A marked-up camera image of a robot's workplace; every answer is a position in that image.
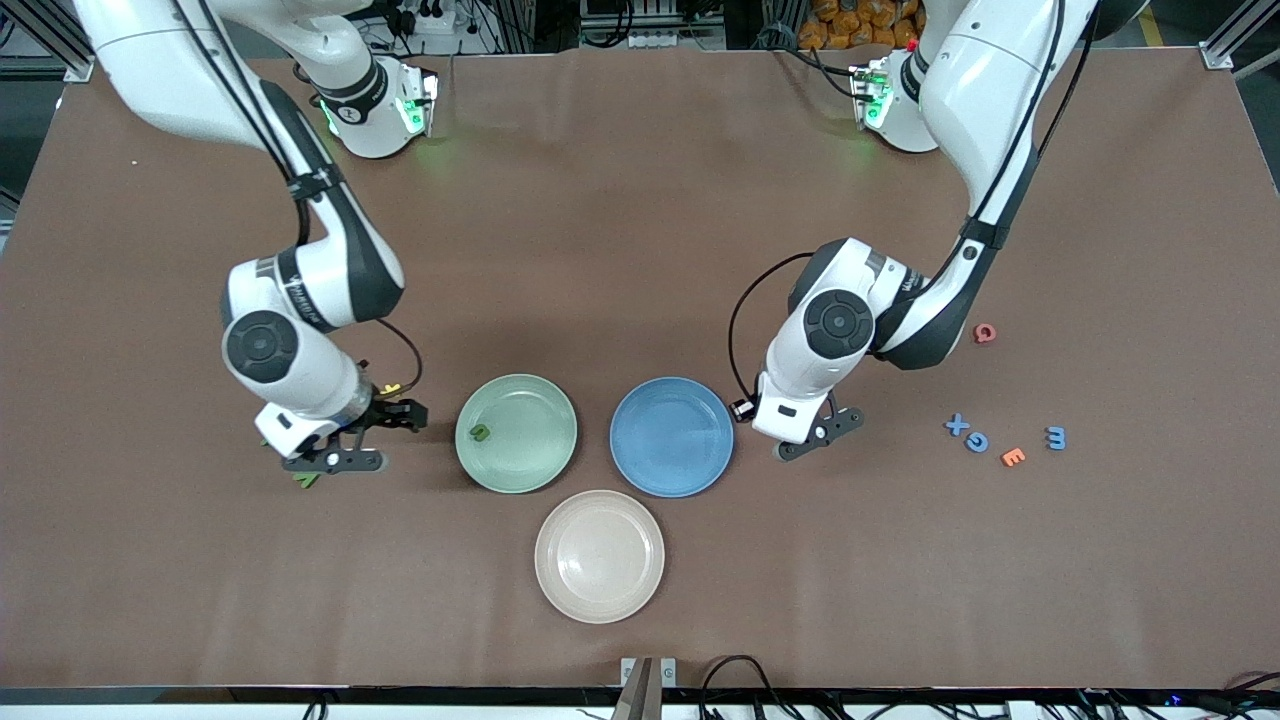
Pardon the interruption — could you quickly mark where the dark equipment rack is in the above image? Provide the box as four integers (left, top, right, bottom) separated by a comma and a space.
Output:
578, 0, 729, 49

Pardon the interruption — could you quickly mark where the black arm base cable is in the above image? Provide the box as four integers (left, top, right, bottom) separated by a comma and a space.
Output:
765, 25, 866, 101

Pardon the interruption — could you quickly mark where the pile of orange fruit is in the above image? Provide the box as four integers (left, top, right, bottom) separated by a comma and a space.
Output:
800, 0, 926, 51

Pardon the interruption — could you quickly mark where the aluminium frame post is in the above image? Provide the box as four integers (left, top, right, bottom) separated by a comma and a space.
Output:
480, 0, 561, 53

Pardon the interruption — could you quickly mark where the brown table cover sheet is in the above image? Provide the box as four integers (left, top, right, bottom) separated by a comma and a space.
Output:
0, 45, 1280, 691

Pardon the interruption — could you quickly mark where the pale green plate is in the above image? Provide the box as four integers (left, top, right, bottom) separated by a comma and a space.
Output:
455, 374, 579, 495

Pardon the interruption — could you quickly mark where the pale pink plate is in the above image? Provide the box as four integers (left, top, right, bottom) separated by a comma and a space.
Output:
534, 489, 666, 625

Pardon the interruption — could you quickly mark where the aluminium frame strut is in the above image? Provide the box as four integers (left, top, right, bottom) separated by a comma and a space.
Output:
1200, 0, 1280, 73
10, 0, 97, 83

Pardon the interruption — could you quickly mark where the black looped cable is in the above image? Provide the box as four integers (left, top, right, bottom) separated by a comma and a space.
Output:
698, 654, 801, 720

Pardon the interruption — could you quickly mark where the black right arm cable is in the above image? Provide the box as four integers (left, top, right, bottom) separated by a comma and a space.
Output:
175, 0, 423, 401

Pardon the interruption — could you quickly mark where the metal table clamp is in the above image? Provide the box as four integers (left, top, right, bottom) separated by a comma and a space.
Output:
620, 657, 678, 720

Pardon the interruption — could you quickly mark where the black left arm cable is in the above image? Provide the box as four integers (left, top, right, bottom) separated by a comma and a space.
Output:
728, 0, 1101, 406

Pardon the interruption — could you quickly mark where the blue plate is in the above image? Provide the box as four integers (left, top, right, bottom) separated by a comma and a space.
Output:
609, 376, 735, 499

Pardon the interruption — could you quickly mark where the white power strip with plugs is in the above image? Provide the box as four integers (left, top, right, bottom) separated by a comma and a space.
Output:
385, 0, 456, 37

